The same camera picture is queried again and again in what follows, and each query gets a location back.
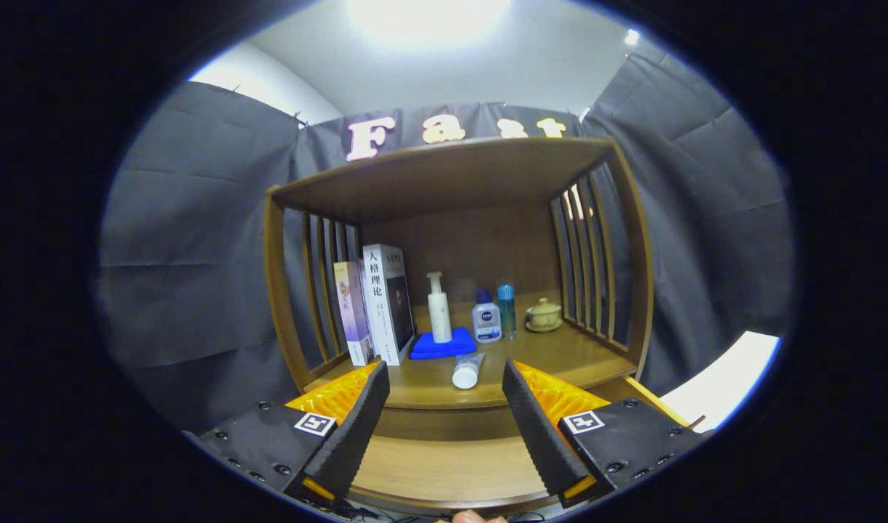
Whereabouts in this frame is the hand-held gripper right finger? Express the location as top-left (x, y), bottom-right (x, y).
top-left (502, 358), bottom-right (713, 509)

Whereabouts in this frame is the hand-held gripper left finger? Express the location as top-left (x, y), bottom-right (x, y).
top-left (197, 360), bottom-right (391, 506)

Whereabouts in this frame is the white cream tube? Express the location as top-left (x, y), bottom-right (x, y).
top-left (452, 353), bottom-right (486, 390)

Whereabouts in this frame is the wooden drawer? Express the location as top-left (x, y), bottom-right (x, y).
top-left (346, 376), bottom-right (695, 518)

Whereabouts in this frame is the wooden countertop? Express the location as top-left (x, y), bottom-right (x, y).
top-left (304, 305), bottom-right (637, 410)

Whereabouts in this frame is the wooden cabinet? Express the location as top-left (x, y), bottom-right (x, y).
top-left (264, 136), bottom-right (655, 422)

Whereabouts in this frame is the yellow lidded teacup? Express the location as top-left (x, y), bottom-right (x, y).
top-left (525, 297), bottom-right (563, 333)

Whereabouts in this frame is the blue folded cloth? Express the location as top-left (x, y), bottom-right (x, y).
top-left (410, 327), bottom-right (478, 361)

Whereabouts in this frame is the purple book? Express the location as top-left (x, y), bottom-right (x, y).
top-left (333, 261), bottom-right (375, 367)

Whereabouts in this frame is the teal bottle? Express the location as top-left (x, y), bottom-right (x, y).
top-left (497, 284), bottom-right (518, 340)

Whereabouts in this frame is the white lotion bottle blue cap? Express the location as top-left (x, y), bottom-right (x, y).
top-left (472, 289), bottom-right (503, 344)

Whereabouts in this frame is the white book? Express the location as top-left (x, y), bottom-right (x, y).
top-left (362, 243), bottom-right (417, 366)

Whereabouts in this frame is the white pump bottle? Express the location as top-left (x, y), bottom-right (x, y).
top-left (426, 272), bottom-right (453, 344)

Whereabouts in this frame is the white side table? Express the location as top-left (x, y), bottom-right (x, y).
top-left (660, 331), bottom-right (781, 434)

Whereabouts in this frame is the ceiling light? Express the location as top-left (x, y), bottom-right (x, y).
top-left (346, 0), bottom-right (513, 44)

